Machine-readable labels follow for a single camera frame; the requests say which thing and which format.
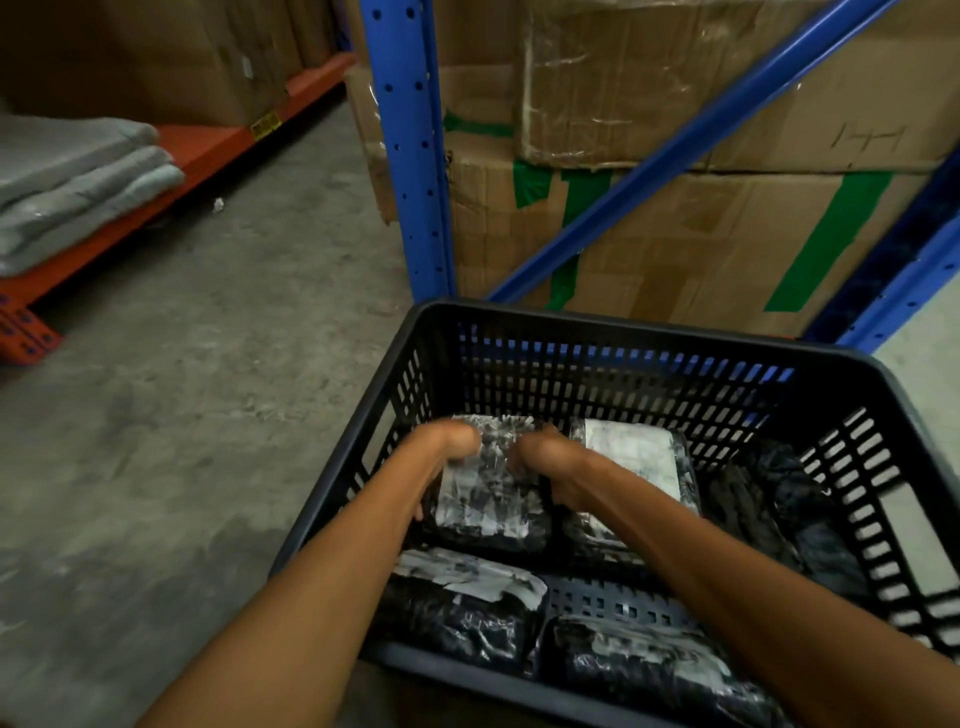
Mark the cardboard box with green tape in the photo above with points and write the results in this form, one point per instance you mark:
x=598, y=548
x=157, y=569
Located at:
x=697, y=240

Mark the loose black garment bag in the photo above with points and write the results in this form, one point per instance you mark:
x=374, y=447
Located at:
x=787, y=510

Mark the person's left hand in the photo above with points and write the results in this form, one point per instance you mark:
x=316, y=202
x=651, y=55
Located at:
x=444, y=448

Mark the grey folded cushion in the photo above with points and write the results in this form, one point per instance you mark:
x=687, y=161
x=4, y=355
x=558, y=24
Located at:
x=97, y=221
x=67, y=146
x=90, y=191

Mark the blue perforated rack upright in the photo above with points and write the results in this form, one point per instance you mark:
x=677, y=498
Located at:
x=409, y=150

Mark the black garment packet white label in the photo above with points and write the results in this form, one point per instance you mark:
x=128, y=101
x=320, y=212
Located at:
x=637, y=450

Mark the blue rack beam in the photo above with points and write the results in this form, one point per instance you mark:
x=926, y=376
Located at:
x=892, y=277

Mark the plain cardboard box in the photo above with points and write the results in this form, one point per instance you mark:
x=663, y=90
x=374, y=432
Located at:
x=472, y=60

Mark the narrow cardboard box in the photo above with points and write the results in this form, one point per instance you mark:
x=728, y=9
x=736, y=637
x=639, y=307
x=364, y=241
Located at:
x=369, y=142

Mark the large brown cardboard box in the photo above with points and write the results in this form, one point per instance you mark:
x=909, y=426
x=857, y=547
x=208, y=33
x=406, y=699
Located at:
x=150, y=52

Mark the taped large cardboard box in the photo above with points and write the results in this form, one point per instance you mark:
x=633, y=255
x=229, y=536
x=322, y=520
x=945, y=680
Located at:
x=750, y=67

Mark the black plastic slotted crate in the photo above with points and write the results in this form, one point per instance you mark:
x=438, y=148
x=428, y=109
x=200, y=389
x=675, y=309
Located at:
x=675, y=360

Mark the orange rack shelf beam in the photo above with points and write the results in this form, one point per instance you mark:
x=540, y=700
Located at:
x=217, y=146

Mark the person's right forearm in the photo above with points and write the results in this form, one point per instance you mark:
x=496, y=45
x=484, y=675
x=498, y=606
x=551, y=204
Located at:
x=750, y=600

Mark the blue diagonal rack brace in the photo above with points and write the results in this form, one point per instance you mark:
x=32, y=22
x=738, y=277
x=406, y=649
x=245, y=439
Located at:
x=675, y=142

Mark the person's right fingers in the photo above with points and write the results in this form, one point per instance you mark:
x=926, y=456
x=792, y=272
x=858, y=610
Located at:
x=531, y=448

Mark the person's right hand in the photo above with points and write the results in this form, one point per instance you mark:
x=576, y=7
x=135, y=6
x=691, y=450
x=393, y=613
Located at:
x=553, y=461

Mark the yellow shelf label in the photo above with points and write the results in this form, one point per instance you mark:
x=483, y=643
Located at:
x=265, y=124

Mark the person's left forearm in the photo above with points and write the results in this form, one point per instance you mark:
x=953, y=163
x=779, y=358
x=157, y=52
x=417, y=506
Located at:
x=315, y=600

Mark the black garment packet clear wrap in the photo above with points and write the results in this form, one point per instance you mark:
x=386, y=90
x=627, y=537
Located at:
x=645, y=671
x=465, y=607
x=491, y=502

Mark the person's left fingers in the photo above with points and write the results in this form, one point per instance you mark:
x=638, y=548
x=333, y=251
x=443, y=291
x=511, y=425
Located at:
x=465, y=441

